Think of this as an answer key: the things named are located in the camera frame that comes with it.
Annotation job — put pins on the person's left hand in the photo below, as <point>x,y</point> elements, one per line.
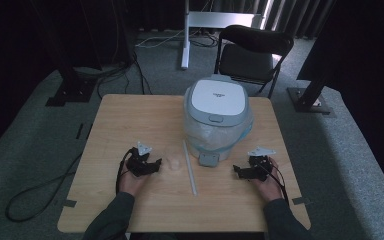
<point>131,185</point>

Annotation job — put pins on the black metal stand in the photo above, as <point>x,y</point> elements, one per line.
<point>308,96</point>
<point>71,90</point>

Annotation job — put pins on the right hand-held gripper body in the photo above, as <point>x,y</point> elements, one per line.
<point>259,166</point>

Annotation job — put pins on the black folding chair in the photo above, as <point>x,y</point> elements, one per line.
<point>246,60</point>

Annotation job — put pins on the person's right hand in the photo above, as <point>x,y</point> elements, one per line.
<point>270,190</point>

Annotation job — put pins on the clear plastic bin liner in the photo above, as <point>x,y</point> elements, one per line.
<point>213,133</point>

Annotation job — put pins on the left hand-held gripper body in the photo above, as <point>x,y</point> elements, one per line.
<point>139,164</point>

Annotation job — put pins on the grey tape piece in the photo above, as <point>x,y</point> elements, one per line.
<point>69,203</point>
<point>301,200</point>

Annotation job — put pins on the grey curtain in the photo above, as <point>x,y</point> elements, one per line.
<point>290,16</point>

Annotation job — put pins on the white metal desk frame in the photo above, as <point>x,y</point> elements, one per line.
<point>186,40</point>

